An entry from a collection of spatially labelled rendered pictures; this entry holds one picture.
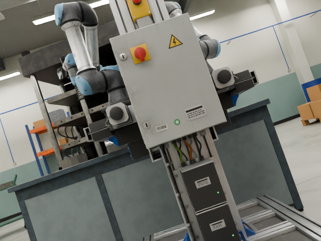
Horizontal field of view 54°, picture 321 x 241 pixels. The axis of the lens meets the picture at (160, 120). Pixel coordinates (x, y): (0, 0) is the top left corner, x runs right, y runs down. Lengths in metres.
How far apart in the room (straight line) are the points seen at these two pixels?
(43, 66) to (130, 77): 2.19
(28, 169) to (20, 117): 1.45
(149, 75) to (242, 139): 1.16
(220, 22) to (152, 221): 8.23
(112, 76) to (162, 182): 0.89
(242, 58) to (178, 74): 8.61
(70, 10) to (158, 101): 0.88
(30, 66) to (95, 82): 1.75
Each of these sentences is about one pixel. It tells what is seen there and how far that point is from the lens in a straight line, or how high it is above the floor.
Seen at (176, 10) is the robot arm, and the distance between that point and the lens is 2.17.
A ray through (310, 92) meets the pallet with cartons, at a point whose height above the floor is 0.64.
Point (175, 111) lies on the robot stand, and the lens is 1.26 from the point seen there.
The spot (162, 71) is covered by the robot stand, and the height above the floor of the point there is 1.03.
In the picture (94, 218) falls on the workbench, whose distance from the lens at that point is 2.49.
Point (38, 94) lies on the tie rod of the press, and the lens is 3.44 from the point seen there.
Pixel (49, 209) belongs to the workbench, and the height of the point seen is 0.55.
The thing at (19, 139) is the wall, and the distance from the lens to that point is 9.64.
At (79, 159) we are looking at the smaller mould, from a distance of 2.63.
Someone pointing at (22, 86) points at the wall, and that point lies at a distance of 9.76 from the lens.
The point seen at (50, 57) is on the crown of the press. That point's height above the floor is 1.89.
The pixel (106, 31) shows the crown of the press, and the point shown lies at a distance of 3.24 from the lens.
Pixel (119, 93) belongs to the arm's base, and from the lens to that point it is 1.81.
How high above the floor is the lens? 0.79
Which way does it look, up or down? 3 degrees up
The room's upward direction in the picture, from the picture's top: 19 degrees counter-clockwise
